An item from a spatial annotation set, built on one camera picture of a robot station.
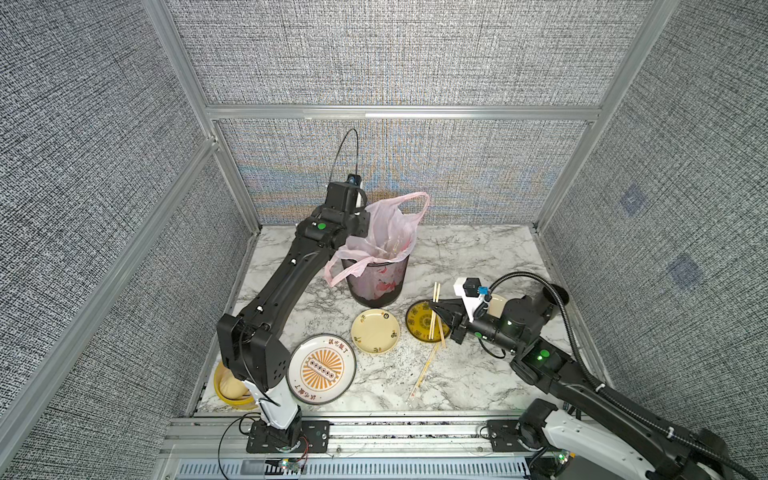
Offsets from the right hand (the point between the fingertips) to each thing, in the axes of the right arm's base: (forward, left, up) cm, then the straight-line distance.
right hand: (433, 296), depth 67 cm
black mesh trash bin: (+12, +13, -15) cm, 23 cm away
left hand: (+25, +16, +3) cm, 30 cm away
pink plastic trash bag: (+27, +9, -10) cm, 30 cm away
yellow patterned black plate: (+7, +1, -26) cm, 27 cm away
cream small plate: (+4, +14, -27) cm, 30 cm away
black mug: (+12, -42, -19) cm, 48 cm away
